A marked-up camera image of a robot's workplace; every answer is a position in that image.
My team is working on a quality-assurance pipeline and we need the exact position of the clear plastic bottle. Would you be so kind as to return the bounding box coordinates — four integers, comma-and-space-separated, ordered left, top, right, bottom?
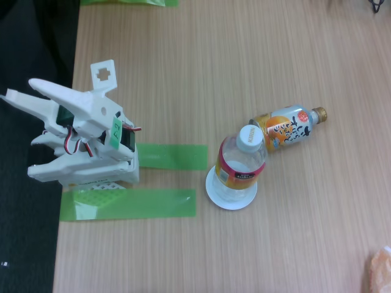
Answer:
213, 124, 269, 204

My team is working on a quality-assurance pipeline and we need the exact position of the orange juice bottle can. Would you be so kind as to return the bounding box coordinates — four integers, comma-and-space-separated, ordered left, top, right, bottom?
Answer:
249, 103, 328, 153

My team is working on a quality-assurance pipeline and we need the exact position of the green paper label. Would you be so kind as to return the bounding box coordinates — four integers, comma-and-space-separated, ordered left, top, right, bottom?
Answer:
108, 117, 124, 150

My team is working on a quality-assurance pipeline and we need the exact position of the green tape strip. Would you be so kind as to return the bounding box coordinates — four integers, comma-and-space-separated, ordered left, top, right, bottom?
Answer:
136, 143, 209, 171
79, 0, 180, 7
59, 188, 197, 223

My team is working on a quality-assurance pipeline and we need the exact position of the small white round plate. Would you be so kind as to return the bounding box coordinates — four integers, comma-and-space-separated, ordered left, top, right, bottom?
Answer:
205, 166, 258, 212

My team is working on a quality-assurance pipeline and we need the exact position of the orange translucent plastic bag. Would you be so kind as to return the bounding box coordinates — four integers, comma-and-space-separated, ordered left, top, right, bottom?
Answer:
365, 245, 391, 293

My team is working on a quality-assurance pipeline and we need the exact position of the black cable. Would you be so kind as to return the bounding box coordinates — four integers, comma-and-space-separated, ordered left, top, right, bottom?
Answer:
367, 0, 386, 13

